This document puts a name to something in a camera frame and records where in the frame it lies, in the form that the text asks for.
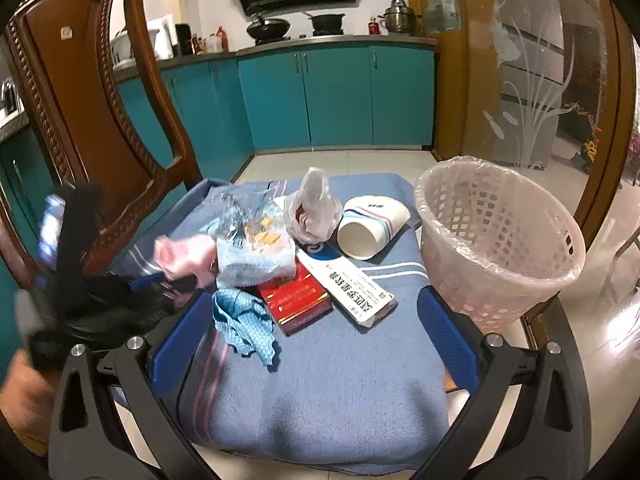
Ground pink wrapper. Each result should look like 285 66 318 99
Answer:
152 232 222 286

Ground white plastic lattice wastebasket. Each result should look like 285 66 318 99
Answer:
414 156 587 336

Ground white dish rack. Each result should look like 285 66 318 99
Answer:
111 30 139 69

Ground yellow flower decoration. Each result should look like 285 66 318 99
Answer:
565 100 603 161

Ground blue striped blanket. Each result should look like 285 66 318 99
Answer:
107 172 451 463

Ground clear plastic bin liner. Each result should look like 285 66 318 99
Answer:
414 156 587 331

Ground white plastic bag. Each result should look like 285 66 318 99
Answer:
284 166 344 244

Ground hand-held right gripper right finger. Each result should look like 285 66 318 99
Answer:
417 284 594 480

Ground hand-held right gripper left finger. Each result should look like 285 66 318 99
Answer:
48 289 217 480

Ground teal kitchen base cabinets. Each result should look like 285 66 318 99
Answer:
0 42 438 311

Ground grey kitchen countertop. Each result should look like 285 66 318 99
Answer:
0 34 438 136

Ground stainless steel stockpot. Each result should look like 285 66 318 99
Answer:
377 0 423 36

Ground white kitchen appliance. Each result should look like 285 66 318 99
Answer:
147 14 177 59

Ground carved wooden chair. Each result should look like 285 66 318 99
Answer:
4 0 236 293

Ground wooden glass-front cabinet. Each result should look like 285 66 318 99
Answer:
402 0 473 161

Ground black wok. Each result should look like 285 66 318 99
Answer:
246 12 292 42

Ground black kettle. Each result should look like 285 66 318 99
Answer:
175 23 194 57

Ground wooden door frame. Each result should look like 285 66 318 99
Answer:
572 0 639 246

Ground red cigarette box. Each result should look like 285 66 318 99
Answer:
257 265 334 337

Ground blue cloth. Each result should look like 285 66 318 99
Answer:
212 287 279 367

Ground black cooking pot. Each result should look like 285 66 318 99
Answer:
306 11 346 36

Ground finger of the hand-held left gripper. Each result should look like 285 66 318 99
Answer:
127 271 168 291
150 281 202 312

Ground white striped paper cup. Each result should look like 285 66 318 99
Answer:
336 195 412 261

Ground long white toothpaste box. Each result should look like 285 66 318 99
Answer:
295 240 399 331

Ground frosted etched glass door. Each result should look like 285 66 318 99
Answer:
467 0 621 173

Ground person's left forearm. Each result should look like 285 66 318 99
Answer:
0 350 57 457

